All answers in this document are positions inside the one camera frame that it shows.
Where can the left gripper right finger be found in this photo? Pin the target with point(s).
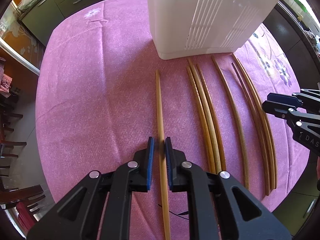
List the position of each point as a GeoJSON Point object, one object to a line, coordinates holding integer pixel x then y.
{"type": "Point", "coordinates": [174, 158]}

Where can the light bamboo chopstick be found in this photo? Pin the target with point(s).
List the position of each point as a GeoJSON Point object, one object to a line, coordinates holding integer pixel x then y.
{"type": "Point", "coordinates": [162, 160]}

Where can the white plastic utensil holder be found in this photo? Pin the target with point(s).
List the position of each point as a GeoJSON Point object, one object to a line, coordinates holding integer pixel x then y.
{"type": "Point", "coordinates": [181, 28]}

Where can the glass sliding door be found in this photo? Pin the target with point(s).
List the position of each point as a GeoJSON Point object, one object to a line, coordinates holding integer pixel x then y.
{"type": "Point", "coordinates": [19, 42]}

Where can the pink floral tablecloth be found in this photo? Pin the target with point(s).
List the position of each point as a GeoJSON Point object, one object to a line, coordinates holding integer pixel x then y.
{"type": "Point", "coordinates": [96, 104]}

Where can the brown bamboo chopstick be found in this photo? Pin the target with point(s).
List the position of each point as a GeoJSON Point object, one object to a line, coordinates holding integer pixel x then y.
{"type": "Point", "coordinates": [238, 125]}
{"type": "Point", "coordinates": [217, 130]}

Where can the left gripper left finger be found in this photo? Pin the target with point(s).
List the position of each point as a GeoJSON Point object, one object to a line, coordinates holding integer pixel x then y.
{"type": "Point", "coordinates": [142, 178]}

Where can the dark wooden chair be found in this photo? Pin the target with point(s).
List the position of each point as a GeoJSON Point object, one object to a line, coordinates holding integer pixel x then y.
{"type": "Point", "coordinates": [22, 176]}

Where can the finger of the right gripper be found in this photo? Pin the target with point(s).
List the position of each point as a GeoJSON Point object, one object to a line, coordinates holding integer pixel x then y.
{"type": "Point", "coordinates": [279, 110]}
{"type": "Point", "coordinates": [285, 99]}

